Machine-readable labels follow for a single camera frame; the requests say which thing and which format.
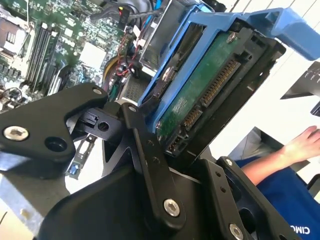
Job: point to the person's bare hand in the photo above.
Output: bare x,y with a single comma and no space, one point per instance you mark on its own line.
307,145

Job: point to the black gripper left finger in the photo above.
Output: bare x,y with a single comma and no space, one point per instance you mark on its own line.
37,125

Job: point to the hard disk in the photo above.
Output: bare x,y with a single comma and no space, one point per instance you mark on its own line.
207,75

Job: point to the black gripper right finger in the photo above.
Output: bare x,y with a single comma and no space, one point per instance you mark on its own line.
220,200

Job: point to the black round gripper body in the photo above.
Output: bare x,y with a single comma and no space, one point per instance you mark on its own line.
100,215

